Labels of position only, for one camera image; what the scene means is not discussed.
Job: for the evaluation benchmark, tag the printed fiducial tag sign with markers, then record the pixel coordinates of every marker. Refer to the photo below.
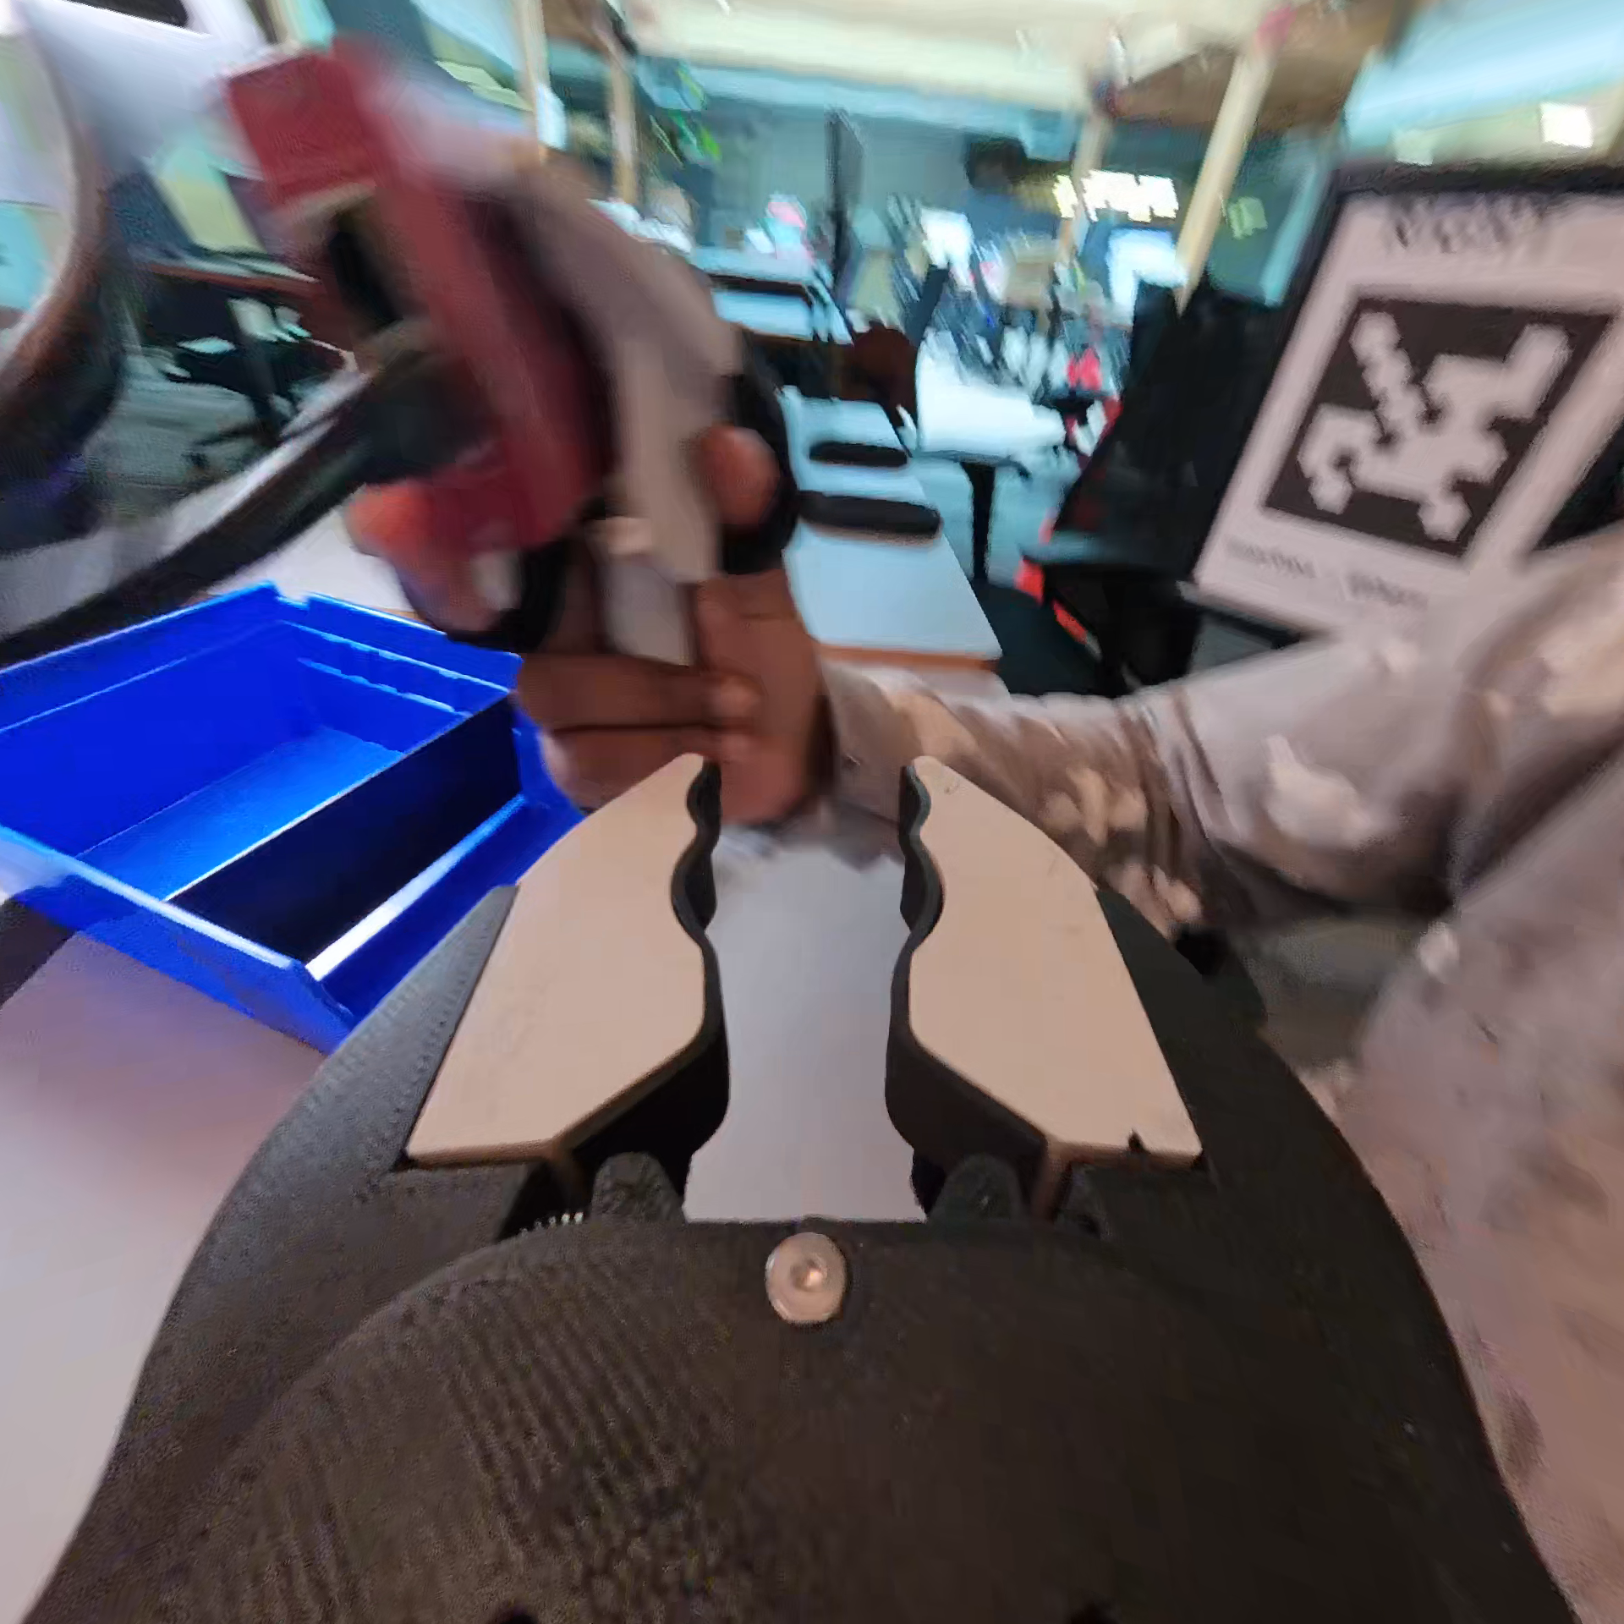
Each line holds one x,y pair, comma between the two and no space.
1433,420

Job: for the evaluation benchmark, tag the person's right forearm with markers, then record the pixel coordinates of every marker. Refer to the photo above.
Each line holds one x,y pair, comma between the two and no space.
1142,761

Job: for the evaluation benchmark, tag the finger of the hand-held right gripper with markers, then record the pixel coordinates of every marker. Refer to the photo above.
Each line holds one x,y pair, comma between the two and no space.
620,291

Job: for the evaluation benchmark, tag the person's torso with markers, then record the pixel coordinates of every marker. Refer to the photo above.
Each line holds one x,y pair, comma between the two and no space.
1496,1206

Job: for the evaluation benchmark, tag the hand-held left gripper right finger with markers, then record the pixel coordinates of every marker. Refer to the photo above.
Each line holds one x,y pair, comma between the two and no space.
1043,1001

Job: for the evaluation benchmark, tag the red metal ethernet adapter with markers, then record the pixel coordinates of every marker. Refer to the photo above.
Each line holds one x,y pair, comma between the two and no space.
430,318

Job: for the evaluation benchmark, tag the blue plastic bin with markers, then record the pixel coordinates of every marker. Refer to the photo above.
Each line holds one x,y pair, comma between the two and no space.
153,761

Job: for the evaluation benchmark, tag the person's right hand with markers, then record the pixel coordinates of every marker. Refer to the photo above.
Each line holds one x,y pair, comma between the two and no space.
671,735

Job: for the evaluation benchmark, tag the black armrest pad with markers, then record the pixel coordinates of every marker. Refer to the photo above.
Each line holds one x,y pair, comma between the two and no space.
868,515
858,451

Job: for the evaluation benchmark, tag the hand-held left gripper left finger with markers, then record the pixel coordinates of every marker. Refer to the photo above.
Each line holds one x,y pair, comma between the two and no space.
571,991

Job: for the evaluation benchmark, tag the black office chair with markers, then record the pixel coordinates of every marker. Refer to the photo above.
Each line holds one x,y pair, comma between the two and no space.
1142,570

